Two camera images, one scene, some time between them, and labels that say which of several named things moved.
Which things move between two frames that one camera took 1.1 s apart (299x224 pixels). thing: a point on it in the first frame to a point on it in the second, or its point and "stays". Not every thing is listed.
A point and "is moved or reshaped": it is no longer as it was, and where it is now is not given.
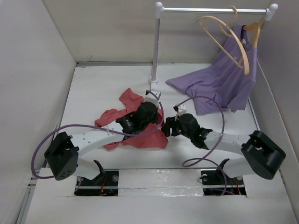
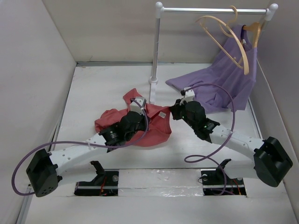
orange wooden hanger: (256, 29) stays
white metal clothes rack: (160, 10) stays
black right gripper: (170, 122) to (175, 108)
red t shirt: (153, 136) is moved or reshaped
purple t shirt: (223, 84) stays
